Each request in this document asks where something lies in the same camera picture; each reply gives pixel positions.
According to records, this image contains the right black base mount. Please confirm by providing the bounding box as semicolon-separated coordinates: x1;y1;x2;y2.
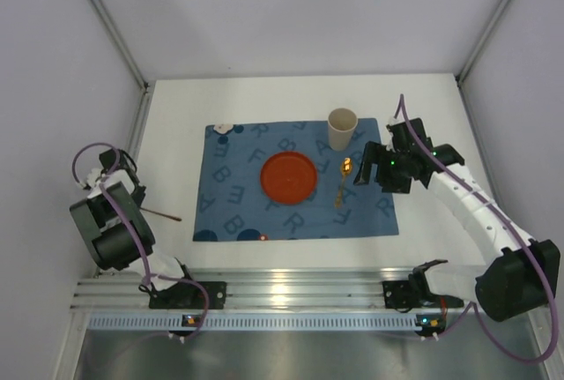
382;280;464;312

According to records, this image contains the red round plastic plate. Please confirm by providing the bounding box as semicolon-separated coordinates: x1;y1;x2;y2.
259;151;317;205

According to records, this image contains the beige paper cup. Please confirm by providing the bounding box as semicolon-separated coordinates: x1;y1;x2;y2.
328;108;358;152

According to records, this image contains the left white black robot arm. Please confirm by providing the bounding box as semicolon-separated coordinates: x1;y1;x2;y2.
70;142;189;294

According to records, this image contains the blue letter-print placemat cloth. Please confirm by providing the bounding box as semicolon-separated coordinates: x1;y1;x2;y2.
193;118;399;242

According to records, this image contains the perforated cable tray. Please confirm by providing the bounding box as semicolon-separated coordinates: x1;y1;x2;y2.
88;312;443;332

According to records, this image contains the gold spoon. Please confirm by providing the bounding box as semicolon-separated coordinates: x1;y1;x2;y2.
334;157;353;208

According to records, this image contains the aluminium rail frame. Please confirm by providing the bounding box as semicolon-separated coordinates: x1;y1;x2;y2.
70;265;550;310

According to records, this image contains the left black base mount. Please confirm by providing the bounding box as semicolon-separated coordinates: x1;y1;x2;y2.
148;281;226;309

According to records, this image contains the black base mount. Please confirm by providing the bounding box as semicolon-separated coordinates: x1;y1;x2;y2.
148;281;226;309
382;280;464;312

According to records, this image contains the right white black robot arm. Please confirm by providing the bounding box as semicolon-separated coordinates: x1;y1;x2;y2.
353;118;560;322

